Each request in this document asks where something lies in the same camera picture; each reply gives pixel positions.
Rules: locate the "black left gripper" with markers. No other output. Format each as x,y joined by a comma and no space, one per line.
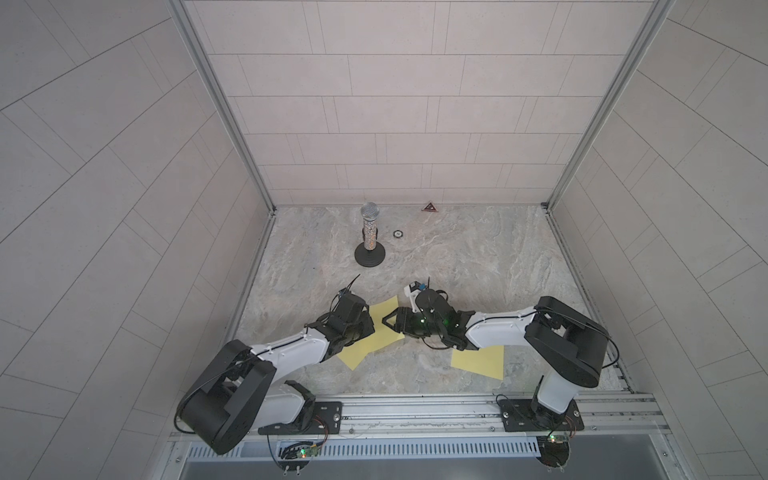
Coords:
367,324

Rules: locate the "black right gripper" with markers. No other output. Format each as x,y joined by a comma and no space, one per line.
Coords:
403,316

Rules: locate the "yellow square paper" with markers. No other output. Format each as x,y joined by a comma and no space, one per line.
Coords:
352,356

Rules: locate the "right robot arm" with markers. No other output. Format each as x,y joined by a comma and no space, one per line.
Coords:
572,344

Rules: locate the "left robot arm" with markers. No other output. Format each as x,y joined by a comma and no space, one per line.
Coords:
246,387

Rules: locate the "black round-base stand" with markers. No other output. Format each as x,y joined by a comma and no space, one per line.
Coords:
370,252

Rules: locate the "red triangular sticker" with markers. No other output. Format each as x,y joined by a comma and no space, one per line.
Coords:
429,207

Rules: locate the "left circuit board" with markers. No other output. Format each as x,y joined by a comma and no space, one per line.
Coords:
295,457

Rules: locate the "circuit board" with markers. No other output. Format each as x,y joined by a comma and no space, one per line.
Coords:
295,457
554,450

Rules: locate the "vent grille strip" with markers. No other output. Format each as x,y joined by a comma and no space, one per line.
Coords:
381,449

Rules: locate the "right circuit board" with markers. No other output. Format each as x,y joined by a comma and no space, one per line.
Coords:
554,450

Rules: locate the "metal corner profile left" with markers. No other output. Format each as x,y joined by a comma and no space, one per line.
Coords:
183,21

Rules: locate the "metal corner profile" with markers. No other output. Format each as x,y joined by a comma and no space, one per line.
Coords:
183,21
638,48

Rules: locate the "metal corner profile right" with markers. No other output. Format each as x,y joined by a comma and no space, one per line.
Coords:
638,48

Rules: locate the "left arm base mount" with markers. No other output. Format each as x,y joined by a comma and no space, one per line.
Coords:
291,409

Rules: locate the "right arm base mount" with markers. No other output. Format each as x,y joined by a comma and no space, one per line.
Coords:
529,415

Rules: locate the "aluminium rail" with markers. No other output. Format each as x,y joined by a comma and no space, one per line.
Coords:
466,415

